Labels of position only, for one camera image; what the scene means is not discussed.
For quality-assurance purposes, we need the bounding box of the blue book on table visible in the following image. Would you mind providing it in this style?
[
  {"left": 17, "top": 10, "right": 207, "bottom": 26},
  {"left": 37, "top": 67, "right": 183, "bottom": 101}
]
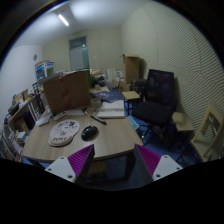
[{"left": 93, "top": 91, "right": 123, "bottom": 103}]

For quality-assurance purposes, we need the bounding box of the large brown cardboard box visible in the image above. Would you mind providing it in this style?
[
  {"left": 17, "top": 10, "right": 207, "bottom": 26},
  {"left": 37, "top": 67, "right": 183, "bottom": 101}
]
[{"left": 43, "top": 71, "right": 90, "bottom": 114}]

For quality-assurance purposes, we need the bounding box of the round patterned mouse pad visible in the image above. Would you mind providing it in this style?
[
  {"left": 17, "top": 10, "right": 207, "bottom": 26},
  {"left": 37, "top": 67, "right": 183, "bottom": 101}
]
[{"left": 48, "top": 119, "right": 80, "bottom": 147}]

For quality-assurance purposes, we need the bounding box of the tall cardboard box in corner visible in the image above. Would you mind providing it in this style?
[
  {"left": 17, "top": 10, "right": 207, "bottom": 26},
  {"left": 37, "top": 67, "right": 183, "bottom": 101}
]
[{"left": 123, "top": 54, "right": 139, "bottom": 84}]

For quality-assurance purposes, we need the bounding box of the black mesh office chair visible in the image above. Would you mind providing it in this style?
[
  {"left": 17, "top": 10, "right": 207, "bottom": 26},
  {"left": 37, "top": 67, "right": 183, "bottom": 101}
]
[{"left": 132, "top": 69, "right": 177, "bottom": 140}]

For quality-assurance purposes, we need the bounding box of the small wooden stool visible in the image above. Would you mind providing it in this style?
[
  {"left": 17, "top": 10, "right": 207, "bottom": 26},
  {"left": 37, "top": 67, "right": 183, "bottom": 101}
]
[{"left": 171, "top": 111, "right": 196, "bottom": 155}]

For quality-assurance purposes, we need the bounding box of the grey door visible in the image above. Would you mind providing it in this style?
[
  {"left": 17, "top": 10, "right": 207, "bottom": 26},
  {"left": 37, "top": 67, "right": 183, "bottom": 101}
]
[{"left": 69, "top": 36, "right": 89, "bottom": 70}]

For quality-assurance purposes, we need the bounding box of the small wooden side table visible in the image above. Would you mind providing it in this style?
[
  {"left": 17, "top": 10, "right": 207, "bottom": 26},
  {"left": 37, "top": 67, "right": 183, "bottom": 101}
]
[{"left": 122, "top": 91, "right": 140, "bottom": 110}]

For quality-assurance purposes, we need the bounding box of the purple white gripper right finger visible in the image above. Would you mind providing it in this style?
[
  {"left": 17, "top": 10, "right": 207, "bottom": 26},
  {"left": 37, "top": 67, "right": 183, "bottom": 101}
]
[{"left": 134, "top": 144, "right": 182, "bottom": 181}]

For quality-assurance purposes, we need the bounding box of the light wooden folding chair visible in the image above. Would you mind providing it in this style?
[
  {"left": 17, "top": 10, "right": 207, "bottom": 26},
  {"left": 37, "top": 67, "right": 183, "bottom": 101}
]
[{"left": 191, "top": 102, "right": 224, "bottom": 162}]

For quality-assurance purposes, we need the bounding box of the black computer mouse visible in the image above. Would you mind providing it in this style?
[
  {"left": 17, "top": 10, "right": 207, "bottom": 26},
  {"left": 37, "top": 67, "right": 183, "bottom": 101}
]
[{"left": 81, "top": 126, "right": 98, "bottom": 141}]

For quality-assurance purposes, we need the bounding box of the ceiling fluorescent light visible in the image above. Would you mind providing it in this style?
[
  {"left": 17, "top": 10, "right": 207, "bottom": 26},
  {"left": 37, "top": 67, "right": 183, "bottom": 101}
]
[{"left": 58, "top": 14, "right": 69, "bottom": 27}]

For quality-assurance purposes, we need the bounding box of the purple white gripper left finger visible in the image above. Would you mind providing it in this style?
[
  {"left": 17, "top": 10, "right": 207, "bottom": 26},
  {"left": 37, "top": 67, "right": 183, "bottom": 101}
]
[{"left": 46, "top": 145, "right": 95, "bottom": 183}]

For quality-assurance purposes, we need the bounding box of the black marker pen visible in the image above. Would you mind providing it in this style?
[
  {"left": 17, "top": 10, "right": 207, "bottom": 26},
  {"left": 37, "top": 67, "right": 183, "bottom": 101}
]
[{"left": 90, "top": 115, "right": 107, "bottom": 125}]

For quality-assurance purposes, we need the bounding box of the wooden shelf unit left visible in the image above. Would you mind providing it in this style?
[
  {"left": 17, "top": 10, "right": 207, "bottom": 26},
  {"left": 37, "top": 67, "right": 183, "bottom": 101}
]
[{"left": 2, "top": 91, "right": 44, "bottom": 160}]

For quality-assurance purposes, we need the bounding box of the white remote control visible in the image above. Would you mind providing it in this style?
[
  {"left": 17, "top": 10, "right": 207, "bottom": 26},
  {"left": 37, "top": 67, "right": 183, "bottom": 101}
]
[{"left": 53, "top": 111, "right": 67, "bottom": 121}]

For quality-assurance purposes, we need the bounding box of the blue white product box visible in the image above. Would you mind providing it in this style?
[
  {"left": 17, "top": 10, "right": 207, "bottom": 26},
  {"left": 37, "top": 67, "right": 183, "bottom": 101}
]
[{"left": 35, "top": 61, "right": 54, "bottom": 79}]

